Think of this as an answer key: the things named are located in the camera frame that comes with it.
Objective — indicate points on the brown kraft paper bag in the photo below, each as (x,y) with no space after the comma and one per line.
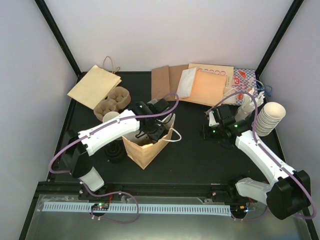
(165,80)

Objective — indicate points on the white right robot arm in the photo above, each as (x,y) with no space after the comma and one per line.
(286,192)

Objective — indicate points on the black frame post left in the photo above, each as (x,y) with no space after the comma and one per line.
(46,13)

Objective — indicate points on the stack of pulp cup carriers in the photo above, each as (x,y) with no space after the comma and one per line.
(117,100)

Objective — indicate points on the stack of white paper cups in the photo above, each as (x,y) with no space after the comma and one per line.
(109,116)

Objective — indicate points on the black frame post right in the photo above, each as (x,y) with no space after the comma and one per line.
(287,20)

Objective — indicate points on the orange paper bag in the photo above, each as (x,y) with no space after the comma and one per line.
(142,150)
(207,89)

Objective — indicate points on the tan paper bag with handles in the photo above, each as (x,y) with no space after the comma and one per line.
(95,86)

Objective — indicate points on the white paper bag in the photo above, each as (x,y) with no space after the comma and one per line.
(186,82)

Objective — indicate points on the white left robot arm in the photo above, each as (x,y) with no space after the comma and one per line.
(79,147)

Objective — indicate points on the beige bag with red circles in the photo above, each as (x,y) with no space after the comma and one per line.
(215,69)

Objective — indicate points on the light blue cable duct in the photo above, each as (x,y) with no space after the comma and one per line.
(132,208)

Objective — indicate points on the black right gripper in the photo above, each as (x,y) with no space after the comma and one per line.
(206,135)

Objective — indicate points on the black frame post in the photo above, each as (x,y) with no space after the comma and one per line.
(46,13)
(287,20)

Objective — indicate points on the blue checkered paper bag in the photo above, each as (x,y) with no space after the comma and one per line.
(244,80)

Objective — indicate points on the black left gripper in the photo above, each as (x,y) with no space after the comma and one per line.
(156,136)

